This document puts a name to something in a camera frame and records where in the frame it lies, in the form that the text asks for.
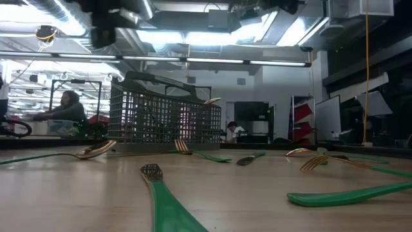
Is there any whiteboard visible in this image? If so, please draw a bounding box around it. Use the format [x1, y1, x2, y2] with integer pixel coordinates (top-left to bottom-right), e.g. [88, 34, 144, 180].
[314, 95, 342, 142]

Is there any grey ceiling duct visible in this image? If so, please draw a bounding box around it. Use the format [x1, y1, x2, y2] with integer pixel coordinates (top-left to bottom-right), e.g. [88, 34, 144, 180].
[149, 8, 238, 33]

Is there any black stand frame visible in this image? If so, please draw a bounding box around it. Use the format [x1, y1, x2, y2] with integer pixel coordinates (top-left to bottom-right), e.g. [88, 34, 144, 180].
[48, 78, 103, 120]
[165, 84, 212, 97]

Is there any white ceiling unit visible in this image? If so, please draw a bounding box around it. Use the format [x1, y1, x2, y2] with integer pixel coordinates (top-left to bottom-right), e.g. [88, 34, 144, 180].
[328, 0, 394, 19]

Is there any black cabinet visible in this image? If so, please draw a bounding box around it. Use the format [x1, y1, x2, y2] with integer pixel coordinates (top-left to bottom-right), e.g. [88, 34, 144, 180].
[234, 101, 274, 144]

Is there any white plastic tub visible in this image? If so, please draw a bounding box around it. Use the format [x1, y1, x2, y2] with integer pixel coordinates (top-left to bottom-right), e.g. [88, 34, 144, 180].
[32, 119, 81, 136]

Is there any yellow cable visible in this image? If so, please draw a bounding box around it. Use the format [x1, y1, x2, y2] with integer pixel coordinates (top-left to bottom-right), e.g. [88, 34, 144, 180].
[362, 0, 371, 146]

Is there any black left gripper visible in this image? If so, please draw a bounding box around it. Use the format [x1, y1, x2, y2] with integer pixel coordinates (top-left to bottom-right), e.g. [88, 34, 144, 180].
[89, 12, 117, 50]

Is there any red storage shelf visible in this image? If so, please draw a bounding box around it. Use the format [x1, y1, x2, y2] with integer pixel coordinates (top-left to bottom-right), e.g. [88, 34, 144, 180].
[290, 95, 315, 146]

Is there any black table frame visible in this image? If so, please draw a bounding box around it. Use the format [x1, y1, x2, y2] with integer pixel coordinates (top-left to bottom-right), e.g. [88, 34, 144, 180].
[0, 135, 412, 159]

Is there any gold fork green handle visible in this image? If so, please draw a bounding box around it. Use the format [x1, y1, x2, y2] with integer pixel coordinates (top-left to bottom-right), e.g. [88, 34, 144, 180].
[299, 155, 412, 180]
[174, 139, 232, 164]
[140, 163, 209, 232]

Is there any silver ceiling light panel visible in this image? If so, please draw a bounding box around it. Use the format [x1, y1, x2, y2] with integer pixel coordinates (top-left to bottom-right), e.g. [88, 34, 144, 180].
[260, 9, 331, 48]

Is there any white angled panel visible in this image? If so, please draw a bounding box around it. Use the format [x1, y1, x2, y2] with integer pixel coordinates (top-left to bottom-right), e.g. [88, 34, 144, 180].
[355, 90, 394, 117]

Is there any black curved chair part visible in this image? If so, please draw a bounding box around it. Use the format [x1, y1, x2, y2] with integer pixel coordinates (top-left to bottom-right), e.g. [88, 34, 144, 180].
[0, 119, 33, 139]

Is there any grey mesh cutlery basket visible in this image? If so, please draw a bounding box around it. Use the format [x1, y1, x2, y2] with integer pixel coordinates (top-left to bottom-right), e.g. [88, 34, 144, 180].
[108, 71, 223, 153]

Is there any seated person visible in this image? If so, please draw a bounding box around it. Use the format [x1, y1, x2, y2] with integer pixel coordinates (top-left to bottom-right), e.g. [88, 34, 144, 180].
[225, 121, 247, 144]

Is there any black round ceiling device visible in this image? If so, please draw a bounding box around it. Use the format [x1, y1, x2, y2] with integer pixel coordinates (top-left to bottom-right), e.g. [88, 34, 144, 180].
[34, 24, 59, 43]

